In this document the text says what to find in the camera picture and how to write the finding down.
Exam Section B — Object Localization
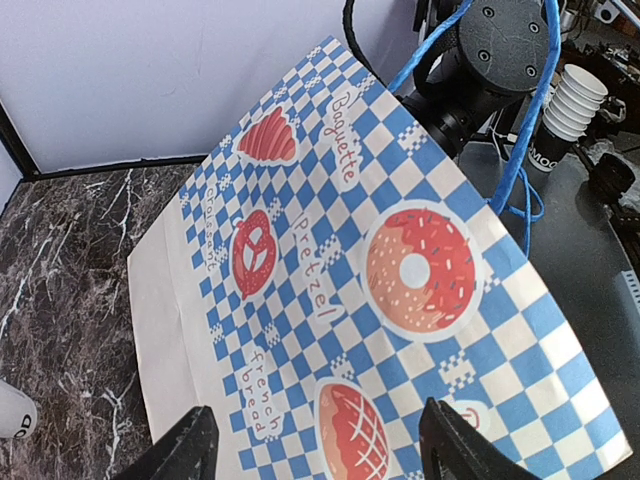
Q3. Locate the black vertical frame post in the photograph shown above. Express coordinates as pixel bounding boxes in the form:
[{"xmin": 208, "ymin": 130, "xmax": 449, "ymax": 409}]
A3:
[{"xmin": 0, "ymin": 104, "xmax": 41, "ymax": 181}]

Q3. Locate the blue checkered paper bag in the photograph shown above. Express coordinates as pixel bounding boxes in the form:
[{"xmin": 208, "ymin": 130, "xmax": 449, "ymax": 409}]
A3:
[{"xmin": 127, "ymin": 0, "xmax": 632, "ymax": 480}]

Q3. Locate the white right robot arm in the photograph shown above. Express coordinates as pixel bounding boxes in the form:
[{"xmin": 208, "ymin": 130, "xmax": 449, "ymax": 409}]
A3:
[{"xmin": 398, "ymin": 0, "xmax": 549, "ymax": 157}]

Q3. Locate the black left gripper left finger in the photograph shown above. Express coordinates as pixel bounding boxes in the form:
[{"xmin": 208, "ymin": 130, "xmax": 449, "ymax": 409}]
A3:
[{"xmin": 115, "ymin": 406, "xmax": 219, "ymax": 480}]

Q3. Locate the background stack of cups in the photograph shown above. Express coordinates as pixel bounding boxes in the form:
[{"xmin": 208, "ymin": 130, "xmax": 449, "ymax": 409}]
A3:
[{"xmin": 527, "ymin": 64, "xmax": 608, "ymax": 173}]

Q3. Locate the stack of white paper cups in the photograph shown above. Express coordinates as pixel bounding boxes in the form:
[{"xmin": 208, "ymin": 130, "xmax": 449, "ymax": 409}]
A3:
[{"xmin": 0, "ymin": 380, "xmax": 38, "ymax": 439}]

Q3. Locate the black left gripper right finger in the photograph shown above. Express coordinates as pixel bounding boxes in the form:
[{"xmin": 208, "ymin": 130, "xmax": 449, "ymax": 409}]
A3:
[{"xmin": 419, "ymin": 397, "xmax": 537, "ymax": 480}]

